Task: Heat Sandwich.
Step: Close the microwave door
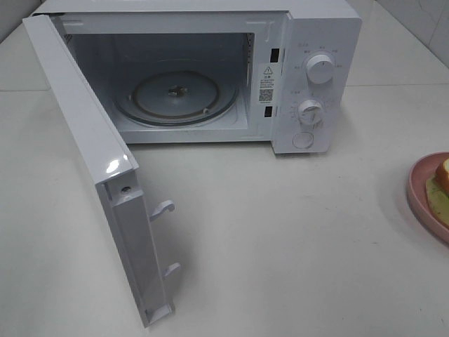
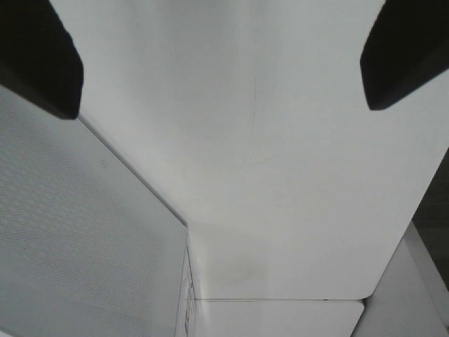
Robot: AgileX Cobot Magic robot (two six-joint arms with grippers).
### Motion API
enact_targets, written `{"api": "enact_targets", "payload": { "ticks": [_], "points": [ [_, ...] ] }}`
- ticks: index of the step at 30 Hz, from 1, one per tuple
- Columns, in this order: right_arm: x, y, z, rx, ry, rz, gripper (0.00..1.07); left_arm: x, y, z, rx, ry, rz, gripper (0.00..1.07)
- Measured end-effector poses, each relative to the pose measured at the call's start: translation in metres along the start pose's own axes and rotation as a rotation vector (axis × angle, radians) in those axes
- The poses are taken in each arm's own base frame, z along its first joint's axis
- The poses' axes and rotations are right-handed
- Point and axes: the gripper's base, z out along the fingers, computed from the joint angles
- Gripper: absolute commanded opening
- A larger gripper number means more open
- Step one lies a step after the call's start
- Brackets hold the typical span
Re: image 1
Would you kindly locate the white microwave oven body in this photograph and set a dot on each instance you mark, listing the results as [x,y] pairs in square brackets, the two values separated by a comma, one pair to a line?
[119,43]

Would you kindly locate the round white door button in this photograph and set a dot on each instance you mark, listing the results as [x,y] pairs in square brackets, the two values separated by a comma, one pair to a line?
[303,140]

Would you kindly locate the pink plate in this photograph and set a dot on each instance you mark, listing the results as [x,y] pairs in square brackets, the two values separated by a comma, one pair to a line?
[419,173]

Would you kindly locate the upper white power knob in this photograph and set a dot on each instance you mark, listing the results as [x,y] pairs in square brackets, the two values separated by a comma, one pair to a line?
[320,68]

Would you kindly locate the white warning label sticker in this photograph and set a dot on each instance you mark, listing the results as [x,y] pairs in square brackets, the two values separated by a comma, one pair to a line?
[267,82]

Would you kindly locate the glass microwave turntable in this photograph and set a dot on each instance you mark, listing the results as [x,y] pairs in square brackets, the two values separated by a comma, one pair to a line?
[176,98]

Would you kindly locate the sandwich with white bread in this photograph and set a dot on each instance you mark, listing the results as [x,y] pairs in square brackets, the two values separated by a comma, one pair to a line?
[437,193]

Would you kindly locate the white timer knob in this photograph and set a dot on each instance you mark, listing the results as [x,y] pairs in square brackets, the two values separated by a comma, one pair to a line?
[310,112]

